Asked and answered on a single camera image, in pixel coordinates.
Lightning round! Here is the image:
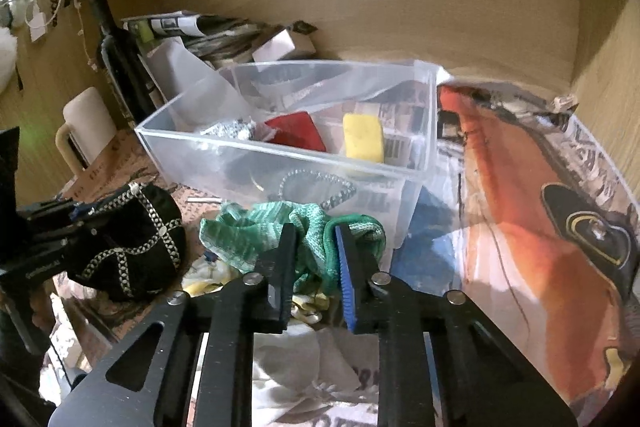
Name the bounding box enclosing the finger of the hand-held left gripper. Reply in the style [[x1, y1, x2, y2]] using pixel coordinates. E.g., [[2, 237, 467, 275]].
[[27, 227, 103, 258], [17, 199, 98, 224]]

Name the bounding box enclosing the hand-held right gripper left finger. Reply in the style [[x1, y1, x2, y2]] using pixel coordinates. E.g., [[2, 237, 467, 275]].
[[48, 223, 299, 427]]

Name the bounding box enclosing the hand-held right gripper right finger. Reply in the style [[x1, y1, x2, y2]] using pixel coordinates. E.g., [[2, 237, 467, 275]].
[[334, 214, 578, 427]]

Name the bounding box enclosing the green mesh cloth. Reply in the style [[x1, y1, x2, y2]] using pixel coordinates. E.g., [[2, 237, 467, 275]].
[[199, 201, 387, 295]]

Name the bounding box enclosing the black pouch with silver trim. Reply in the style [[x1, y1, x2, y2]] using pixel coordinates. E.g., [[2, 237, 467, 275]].
[[67, 183, 187, 303]]

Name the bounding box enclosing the clear plastic box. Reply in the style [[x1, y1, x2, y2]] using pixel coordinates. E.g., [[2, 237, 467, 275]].
[[134, 59, 453, 250]]

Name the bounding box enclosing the yellow and white cloth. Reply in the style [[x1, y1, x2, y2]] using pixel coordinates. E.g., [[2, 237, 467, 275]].
[[182, 257, 331, 325]]

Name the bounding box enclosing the blue cloth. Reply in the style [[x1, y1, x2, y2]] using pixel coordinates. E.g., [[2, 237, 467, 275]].
[[395, 187, 463, 283]]

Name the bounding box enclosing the cream mug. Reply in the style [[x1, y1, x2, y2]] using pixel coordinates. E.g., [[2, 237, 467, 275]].
[[55, 87, 118, 172]]

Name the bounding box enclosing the yellow sponge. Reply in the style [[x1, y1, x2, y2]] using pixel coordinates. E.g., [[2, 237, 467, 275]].
[[342, 113, 386, 164]]

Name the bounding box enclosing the red cloth piece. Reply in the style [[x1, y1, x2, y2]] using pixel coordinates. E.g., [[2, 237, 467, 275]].
[[264, 111, 328, 152]]

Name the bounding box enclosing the silver patterned cloth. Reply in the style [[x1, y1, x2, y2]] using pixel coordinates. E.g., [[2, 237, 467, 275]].
[[200, 118, 258, 142]]

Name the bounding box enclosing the dark glass wine bottle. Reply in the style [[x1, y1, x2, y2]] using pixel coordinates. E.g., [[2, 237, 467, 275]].
[[89, 0, 151, 128]]

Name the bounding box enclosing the orange printed poster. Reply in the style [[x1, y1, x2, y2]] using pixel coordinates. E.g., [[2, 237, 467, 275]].
[[390, 77, 640, 423]]

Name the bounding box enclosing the translucent plastic sheet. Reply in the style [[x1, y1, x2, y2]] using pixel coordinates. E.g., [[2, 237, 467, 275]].
[[145, 41, 281, 128]]

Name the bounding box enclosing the small white box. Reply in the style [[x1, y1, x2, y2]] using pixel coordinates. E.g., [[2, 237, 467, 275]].
[[252, 29, 296, 64]]

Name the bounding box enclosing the stack of magazines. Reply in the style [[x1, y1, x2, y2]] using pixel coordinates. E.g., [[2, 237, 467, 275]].
[[121, 11, 318, 70]]

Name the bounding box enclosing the silver beaded chain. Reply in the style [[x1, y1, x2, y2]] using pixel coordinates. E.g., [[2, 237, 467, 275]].
[[277, 169, 358, 210]]

